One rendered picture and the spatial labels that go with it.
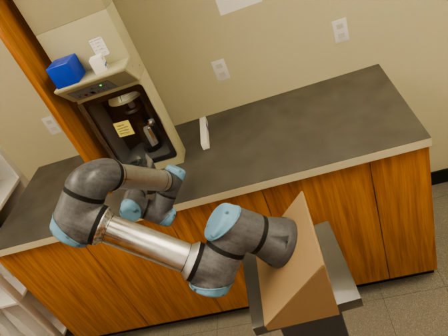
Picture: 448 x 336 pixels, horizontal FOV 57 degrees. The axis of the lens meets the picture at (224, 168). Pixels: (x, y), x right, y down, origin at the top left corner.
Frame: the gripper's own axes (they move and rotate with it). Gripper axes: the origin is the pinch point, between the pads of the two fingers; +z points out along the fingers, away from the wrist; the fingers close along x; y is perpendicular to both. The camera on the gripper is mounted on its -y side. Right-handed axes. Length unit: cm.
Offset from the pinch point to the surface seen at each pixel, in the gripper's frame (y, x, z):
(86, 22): 55, 5, 22
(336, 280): -20, -63, -61
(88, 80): 36.3, 11.2, 11.3
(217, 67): 4, -30, 65
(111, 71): 36.6, 1.3, 12.6
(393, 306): -114, -85, -13
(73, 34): 52, 13, 22
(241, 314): -114, -4, -1
